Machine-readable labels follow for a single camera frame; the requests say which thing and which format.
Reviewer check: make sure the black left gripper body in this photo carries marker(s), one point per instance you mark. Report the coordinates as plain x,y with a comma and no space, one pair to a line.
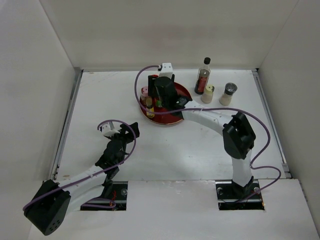
121,137

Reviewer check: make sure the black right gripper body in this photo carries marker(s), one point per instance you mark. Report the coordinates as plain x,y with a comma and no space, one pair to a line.
164,103

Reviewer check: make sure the pink-cap spice jar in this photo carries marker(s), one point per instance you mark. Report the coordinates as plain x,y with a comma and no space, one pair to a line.
144,94

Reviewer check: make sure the small oil bottle cork cap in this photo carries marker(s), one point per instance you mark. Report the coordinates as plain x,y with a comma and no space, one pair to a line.
149,107

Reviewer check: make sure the chili sauce bottle yellow cap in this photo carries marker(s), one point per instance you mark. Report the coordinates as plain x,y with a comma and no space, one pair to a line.
158,102

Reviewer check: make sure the tall soy sauce bottle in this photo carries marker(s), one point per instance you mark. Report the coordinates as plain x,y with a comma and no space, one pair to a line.
203,76

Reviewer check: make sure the white bottle cream cap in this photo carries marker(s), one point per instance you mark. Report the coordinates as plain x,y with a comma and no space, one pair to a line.
208,93

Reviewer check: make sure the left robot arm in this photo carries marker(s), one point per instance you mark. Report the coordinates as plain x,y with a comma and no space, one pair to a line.
55,199

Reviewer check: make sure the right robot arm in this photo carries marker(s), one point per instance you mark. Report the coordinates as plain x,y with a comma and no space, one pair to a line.
236,131

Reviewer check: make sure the round red lacquer tray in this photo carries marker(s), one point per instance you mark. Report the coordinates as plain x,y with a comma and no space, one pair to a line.
161,116

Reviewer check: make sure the black-top glass grinder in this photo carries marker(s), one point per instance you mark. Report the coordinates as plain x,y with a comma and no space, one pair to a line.
229,90

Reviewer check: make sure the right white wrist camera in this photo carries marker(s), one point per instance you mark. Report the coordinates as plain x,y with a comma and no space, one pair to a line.
165,70

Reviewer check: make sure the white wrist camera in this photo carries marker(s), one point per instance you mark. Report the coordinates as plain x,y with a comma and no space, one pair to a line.
165,70
108,129

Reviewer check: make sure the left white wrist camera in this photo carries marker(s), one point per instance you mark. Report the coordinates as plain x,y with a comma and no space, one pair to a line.
108,129

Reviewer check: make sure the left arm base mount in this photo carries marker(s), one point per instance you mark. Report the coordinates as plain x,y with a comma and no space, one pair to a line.
113,198

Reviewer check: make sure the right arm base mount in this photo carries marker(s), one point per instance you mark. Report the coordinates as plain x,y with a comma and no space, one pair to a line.
233,198

